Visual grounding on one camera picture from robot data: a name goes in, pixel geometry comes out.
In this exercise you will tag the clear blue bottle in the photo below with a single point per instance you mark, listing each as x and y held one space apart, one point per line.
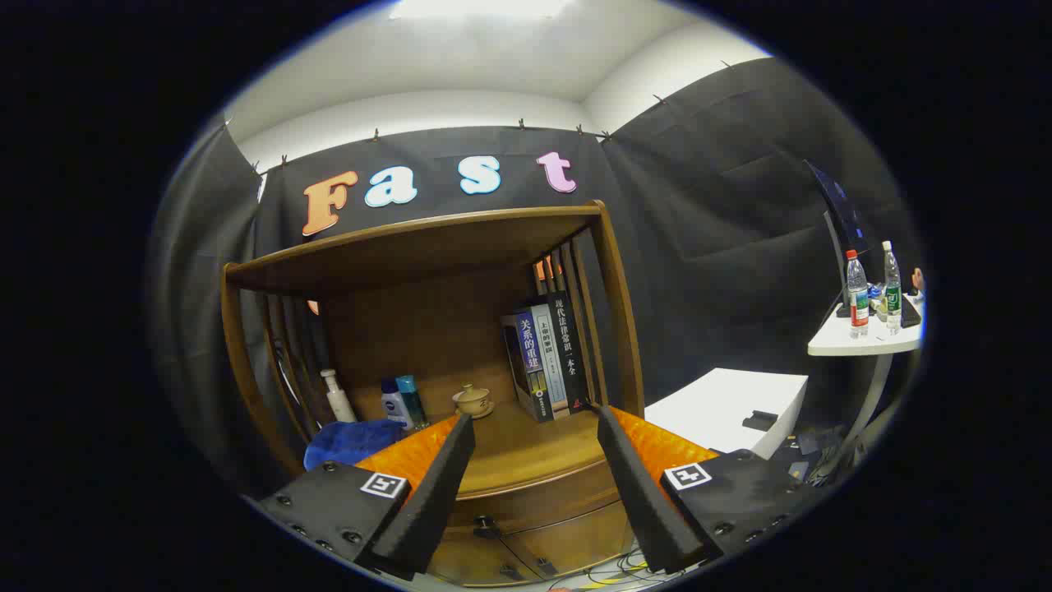
413 399

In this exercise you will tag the dark monitor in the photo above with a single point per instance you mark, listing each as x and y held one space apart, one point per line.
842 214

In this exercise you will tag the beige lidded teacup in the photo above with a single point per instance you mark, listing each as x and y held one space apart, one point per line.
474 401

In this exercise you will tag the blue spine book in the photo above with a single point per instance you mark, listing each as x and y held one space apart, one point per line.
530 362

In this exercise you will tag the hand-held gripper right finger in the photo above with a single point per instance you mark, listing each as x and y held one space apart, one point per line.
641 493

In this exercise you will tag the pale spine book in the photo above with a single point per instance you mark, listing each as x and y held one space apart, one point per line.
552 362

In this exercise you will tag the white box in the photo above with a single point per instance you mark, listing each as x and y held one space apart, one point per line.
723 403

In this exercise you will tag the wooden cabinet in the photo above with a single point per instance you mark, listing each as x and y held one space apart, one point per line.
411 329

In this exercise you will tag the green label water bottle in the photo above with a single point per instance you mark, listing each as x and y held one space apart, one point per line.
892 296

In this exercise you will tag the blue towel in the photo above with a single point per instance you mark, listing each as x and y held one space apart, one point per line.
345 444

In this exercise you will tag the wooden countertop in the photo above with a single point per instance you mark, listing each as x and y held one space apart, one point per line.
526 452

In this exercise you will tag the black spine book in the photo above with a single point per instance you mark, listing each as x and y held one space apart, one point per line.
571 345

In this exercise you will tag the wooden drawer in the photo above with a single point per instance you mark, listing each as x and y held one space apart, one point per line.
559 503

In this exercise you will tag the white bottle blue cap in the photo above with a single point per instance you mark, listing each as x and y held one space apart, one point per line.
396 407

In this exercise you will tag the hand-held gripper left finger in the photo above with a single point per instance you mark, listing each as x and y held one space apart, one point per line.
436 493

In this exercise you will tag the white pump bottle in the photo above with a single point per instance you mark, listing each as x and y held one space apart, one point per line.
339 403

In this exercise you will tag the white side table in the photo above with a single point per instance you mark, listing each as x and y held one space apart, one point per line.
846 344

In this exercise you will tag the red label water bottle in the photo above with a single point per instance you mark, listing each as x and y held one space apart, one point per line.
857 296

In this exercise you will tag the small black item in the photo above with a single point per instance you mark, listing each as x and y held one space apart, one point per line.
760 419

